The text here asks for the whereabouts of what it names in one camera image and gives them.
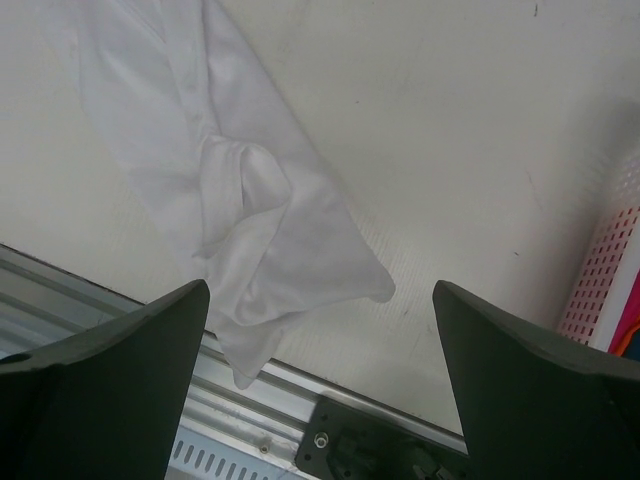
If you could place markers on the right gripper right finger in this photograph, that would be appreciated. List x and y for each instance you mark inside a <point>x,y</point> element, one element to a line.
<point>532,403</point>

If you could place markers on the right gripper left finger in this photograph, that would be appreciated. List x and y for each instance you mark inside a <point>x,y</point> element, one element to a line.
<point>105,403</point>

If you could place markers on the white t-shirt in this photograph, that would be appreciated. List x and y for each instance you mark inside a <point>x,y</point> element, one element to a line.
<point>140,133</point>

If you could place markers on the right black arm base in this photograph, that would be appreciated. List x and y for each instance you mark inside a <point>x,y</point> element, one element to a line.
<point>342,442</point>

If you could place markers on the blue printed t-shirt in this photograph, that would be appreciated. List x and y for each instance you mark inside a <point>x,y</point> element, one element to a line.
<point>630,346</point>

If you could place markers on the white plastic laundry basket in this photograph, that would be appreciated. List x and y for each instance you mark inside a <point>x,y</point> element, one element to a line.
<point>610,261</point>

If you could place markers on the white slotted cable duct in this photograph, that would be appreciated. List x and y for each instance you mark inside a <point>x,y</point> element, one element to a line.
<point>198,457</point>

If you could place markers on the aluminium mounting rail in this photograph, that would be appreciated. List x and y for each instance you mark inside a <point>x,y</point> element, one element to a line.
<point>279,388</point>

